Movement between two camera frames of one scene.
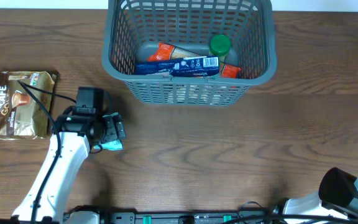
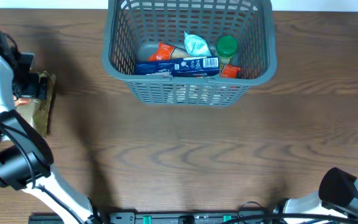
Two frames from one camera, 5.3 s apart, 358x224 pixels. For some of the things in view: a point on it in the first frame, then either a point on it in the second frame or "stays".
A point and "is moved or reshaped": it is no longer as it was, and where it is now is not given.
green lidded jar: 220,45 is moved or reshaped
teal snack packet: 110,145 -> 196,46
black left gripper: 114,129 -> 38,88
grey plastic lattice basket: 133,27 stays
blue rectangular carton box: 186,67 stays
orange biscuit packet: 166,51 stays
